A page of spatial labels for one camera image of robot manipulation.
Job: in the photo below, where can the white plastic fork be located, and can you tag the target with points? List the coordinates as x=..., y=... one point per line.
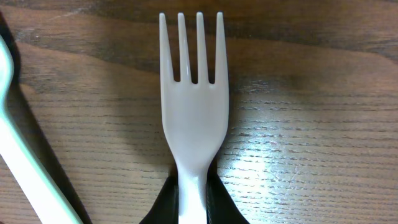
x=194, y=115

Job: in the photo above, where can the pale green plastic fork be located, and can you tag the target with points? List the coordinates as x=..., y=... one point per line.
x=47, y=200

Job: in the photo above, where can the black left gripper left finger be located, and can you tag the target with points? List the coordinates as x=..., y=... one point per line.
x=165, y=207

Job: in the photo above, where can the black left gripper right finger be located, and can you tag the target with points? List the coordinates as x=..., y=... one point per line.
x=220, y=207

